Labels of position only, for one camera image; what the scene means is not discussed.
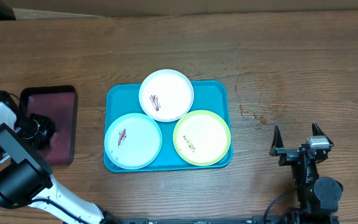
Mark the brown cardboard backdrop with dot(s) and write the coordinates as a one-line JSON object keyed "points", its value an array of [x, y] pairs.
{"points": [[180, 7]]}

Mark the black tray with red liquid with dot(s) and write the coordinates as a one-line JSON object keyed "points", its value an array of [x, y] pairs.
{"points": [[60, 104]]}

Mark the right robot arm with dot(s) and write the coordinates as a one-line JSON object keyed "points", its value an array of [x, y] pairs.
{"points": [[318, 197]]}

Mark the teal plastic serving tray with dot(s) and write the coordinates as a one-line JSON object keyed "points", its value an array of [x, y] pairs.
{"points": [[122, 99]]}

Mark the white round plate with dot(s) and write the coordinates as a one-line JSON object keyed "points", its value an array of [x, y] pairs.
{"points": [[166, 95]]}

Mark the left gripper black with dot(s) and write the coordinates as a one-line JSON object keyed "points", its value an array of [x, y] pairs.
{"points": [[48, 126]]}

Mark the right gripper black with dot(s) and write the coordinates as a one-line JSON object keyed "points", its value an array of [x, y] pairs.
{"points": [[288, 154]]}

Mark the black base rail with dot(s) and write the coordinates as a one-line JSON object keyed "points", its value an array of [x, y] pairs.
{"points": [[258, 219]]}

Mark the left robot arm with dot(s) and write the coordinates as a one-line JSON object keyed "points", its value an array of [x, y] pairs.
{"points": [[26, 178]]}

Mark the yellow green round plate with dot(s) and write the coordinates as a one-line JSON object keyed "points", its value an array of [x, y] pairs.
{"points": [[201, 138]]}

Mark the light blue round plate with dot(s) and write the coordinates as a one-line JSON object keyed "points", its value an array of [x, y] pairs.
{"points": [[132, 141]]}

